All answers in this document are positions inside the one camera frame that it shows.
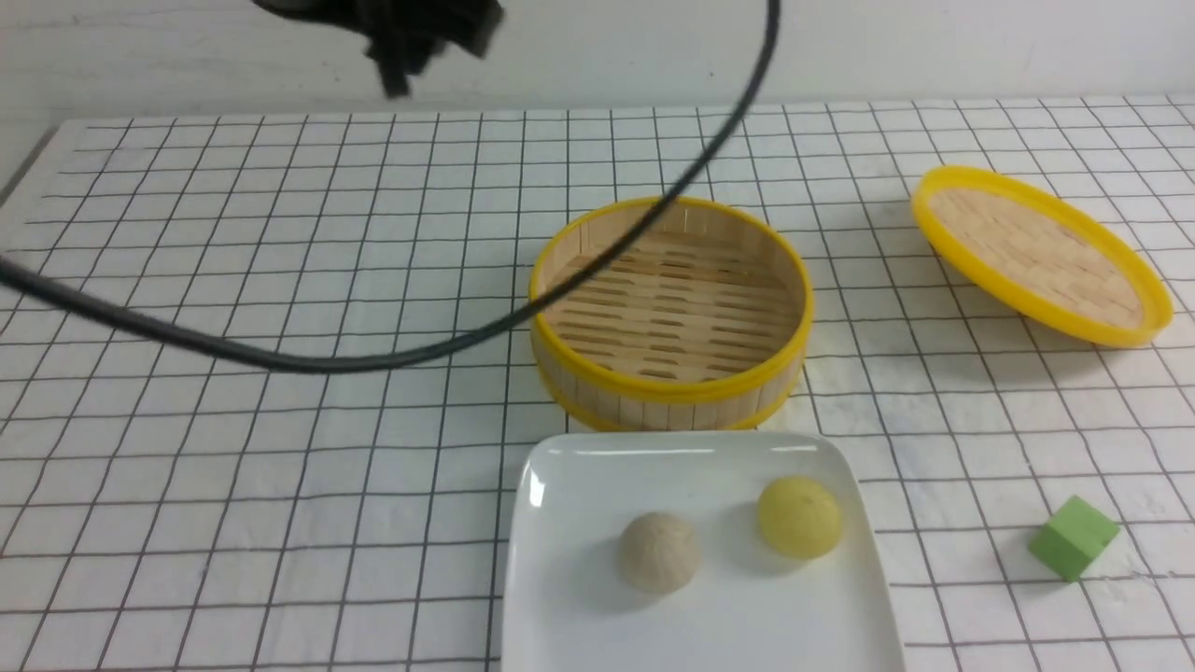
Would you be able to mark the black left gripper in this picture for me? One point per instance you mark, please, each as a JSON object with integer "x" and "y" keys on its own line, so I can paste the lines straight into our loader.
{"x": 402, "y": 36}

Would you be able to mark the beige steamed bun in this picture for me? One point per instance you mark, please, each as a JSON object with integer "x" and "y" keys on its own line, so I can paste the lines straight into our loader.
{"x": 658, "y": 553}

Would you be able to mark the yellow steamed bun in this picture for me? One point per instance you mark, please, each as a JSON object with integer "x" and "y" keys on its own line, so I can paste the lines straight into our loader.
{"x": 799, "y": 518}

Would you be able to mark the white square plate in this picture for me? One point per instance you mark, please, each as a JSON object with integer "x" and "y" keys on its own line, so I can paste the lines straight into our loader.
{"x": 567, "y": 607}

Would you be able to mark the yellow-rimmed bamboo steamer basket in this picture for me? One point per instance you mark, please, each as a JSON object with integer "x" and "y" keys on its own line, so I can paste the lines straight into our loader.
{"x": 702, "y": 324}

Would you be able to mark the white grid-patterned tablecloth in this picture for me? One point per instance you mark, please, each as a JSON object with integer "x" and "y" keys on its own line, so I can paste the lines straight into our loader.
{"x": 168, "y": 511}

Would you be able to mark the yellow-rimmed bamboo steamer lid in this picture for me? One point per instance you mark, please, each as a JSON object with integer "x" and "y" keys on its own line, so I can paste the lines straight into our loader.
{"x": 1042, "y": 257}

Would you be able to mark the green foam cube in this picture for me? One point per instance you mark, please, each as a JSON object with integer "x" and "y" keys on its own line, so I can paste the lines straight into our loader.
{"x": 1073, "y": 538}

